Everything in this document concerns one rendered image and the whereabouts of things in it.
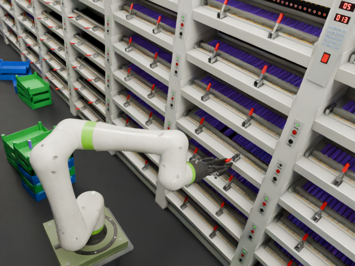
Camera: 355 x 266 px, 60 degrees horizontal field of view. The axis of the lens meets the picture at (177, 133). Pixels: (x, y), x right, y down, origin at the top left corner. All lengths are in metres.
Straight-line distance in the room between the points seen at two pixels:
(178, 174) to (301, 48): 0.63
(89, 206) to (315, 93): 1.04
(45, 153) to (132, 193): 1.26
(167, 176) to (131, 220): 1.03
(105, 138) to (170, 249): 1.05
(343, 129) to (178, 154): 0.58
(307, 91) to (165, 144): 0.54
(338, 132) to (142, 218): 1.42
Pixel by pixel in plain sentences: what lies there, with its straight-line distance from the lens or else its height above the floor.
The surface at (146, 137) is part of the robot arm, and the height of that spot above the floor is 1.00.
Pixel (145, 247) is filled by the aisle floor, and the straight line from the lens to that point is 2.03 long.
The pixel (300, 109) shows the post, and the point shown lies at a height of 1.17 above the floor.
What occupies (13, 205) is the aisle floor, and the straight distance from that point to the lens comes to 2.34.
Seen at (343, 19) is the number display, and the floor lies 1.49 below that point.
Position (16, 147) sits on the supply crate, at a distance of 2.22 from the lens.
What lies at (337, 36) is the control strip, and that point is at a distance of 1.11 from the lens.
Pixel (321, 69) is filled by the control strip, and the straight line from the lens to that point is 1.14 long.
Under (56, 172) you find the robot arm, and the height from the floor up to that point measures 0.90.
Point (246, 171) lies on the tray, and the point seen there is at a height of 0.75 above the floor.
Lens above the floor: 1.67
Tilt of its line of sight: 35 degrees down
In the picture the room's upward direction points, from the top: 9 degrees clockwise
